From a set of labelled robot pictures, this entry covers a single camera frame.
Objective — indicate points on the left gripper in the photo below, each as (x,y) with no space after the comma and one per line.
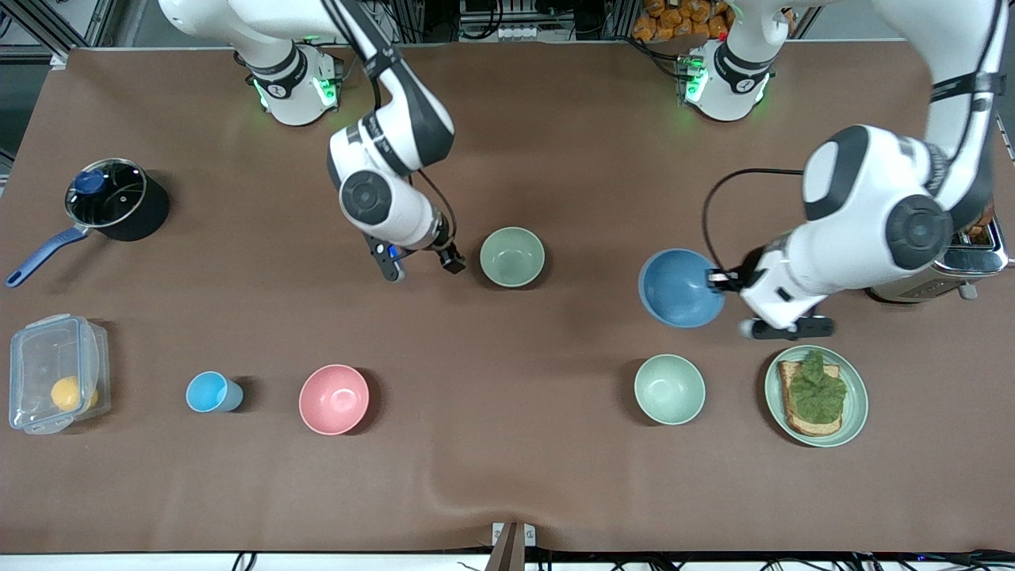
(739,279)

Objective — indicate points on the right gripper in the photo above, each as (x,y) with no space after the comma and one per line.
(446,245)

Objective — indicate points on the blue bowl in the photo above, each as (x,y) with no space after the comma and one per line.
(678,289)

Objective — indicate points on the sage green bowl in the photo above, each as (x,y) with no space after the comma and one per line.
(512,257)

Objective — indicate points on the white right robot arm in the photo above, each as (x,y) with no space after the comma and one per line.
(396,127)

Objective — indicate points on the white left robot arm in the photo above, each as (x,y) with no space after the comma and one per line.
(872,198)

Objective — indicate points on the mint green bowl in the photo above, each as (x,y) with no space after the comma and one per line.
(669,388)

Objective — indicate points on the pink bowl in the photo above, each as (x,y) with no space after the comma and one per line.
(334,399)

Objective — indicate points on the brown table cover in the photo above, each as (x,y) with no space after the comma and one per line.
(555,159)

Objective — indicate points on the green lettuce leaf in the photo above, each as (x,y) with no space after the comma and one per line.
(817,392)

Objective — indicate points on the toast slice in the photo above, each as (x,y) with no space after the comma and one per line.
(801,424)

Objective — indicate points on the green plate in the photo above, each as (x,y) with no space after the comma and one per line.
(855,396)

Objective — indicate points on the long white power strip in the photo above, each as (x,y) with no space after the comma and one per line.
(515,33)

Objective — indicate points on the silver toaster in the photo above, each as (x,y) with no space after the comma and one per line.
(951,277)

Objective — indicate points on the orange snack bags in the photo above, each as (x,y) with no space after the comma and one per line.
(666,20)

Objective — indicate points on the bread slice in toaster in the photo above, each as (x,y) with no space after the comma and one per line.
(979,226)

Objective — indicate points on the blue cup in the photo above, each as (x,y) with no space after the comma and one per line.
(208,392)

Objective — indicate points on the glass lid blue knob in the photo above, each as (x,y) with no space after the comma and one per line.
(119,202)

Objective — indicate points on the yellow lemon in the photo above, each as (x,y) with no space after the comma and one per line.
(67,392)

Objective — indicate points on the clear plastic lidded container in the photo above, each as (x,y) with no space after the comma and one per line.
(40,357)

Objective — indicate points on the metal corner bracket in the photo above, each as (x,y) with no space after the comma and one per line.
(59,58)

